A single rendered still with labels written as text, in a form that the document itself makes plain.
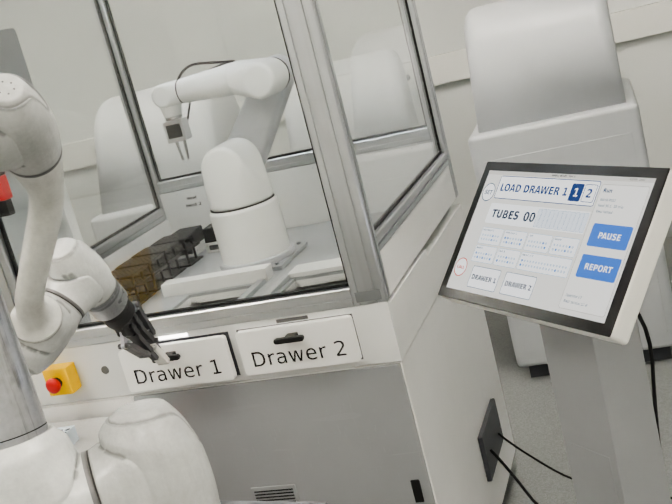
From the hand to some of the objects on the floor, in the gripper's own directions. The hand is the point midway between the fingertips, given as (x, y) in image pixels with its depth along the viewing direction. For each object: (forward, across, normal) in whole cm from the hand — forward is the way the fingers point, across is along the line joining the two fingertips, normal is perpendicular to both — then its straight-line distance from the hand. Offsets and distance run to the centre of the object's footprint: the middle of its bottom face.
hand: (157, 354), depth 235 cm
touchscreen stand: (+73, -58, -95) cm, 133 cm away
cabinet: (+108, -7, -5) cm, 109 cm away
